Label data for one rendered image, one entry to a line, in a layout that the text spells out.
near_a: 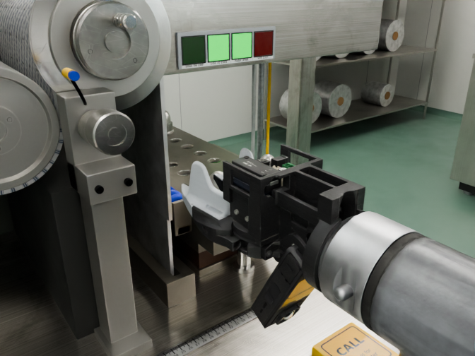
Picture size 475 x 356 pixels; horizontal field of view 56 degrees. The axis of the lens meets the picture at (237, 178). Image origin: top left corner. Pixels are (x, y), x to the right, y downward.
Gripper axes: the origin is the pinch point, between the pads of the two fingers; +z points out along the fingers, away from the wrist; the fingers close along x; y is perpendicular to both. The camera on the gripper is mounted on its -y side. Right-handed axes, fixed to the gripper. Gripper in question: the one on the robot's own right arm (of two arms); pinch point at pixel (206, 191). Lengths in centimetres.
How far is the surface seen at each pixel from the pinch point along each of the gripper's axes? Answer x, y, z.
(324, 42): -62, 7, 41
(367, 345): -10.7, -16.9, -15.7
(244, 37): -36, 10, 40
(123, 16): 6.1, 18.6, 3.0
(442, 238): -195, -113, 67
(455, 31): -443, -31, 213
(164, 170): 0.8, 0.0, 8.3
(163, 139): 0.7, 4.1, 7.9
